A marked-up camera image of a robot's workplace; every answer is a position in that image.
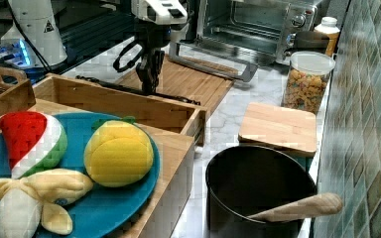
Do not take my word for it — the plush peeled banana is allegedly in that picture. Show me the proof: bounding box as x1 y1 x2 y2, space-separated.
0 169 93 238

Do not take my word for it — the black cable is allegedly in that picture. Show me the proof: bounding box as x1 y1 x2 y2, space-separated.
6 0 53 72

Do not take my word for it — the bamboo drawer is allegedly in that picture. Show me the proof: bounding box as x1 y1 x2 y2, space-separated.
33 73 206 146

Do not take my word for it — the wooden cutting board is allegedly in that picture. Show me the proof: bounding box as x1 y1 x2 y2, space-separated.
115 55 237 115

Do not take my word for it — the clear cereal jar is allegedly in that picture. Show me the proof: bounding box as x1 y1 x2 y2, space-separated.
282 51 335 114

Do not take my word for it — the jar with bamboo lid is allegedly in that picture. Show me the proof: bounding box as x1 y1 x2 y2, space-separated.
238 102 317 171

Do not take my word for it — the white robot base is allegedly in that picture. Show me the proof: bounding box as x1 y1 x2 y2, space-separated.
1 0 67 69

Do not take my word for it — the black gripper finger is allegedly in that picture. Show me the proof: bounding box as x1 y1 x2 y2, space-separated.
136 62 153 94
151 50 165 93

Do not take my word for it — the wooden spoon handle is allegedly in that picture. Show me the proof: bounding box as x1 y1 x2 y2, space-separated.
249 192 343 222

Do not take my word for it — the black pot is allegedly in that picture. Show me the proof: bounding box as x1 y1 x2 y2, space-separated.
205 146 317 238

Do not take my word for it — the white lidded bottle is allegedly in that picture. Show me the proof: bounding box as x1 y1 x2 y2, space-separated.
314 17 340 57

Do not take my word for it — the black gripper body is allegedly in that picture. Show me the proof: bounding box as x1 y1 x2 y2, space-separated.
134 20 171 63

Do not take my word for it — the plush watermelon slice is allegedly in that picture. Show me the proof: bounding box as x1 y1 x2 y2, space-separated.
0 111 67 179

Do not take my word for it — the silver toaster oven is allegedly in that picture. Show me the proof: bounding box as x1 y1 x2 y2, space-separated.
169 0 328 82

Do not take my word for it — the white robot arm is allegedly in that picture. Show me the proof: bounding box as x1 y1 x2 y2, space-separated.
131 0 189 94

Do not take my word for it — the wooden tray with handle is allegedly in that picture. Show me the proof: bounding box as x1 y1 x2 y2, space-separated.
0 66 36 116

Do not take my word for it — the plush yellow lemon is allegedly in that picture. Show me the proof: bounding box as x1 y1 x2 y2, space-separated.
83 120 154 187

